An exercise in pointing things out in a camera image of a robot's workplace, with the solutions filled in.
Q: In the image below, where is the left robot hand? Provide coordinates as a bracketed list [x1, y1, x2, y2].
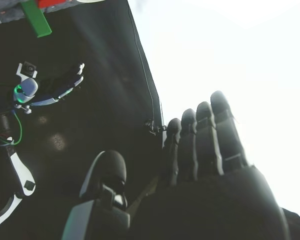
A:
[61, 90, 300, 240]

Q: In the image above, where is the red object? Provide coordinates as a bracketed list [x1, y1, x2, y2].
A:
[36, 0, 67, 10]

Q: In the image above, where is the green block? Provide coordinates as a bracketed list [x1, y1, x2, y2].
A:
[21, 0, 53, 39]

